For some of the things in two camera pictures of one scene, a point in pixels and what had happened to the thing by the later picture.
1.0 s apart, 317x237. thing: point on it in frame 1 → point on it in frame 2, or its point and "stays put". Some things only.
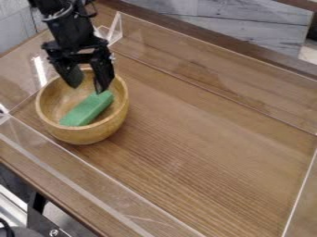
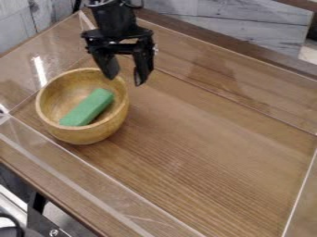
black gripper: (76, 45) → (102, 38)
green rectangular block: (88, 108) stays put
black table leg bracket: (41, 226) stays put
